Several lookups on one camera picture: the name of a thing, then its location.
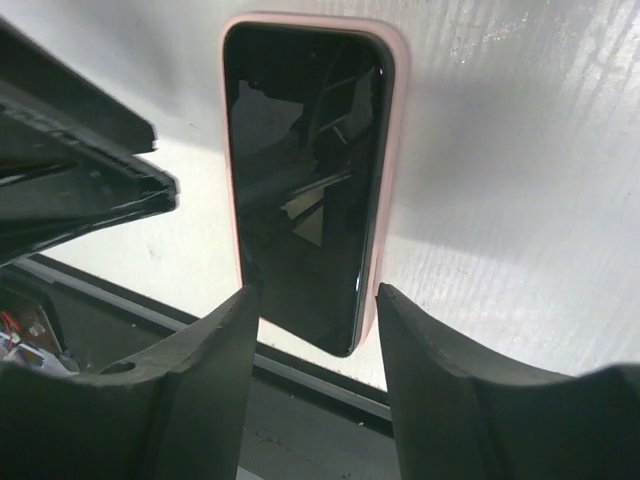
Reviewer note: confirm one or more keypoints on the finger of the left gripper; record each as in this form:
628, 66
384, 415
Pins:
35, 71
60, 181

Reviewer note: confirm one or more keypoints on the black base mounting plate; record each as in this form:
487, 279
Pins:
303, 421

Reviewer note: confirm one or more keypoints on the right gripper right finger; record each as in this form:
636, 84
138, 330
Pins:
463, 411

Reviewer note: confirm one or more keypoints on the pink phone case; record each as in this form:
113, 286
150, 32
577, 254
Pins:
395, 150

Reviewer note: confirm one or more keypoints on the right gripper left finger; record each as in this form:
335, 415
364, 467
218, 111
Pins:
175, 410

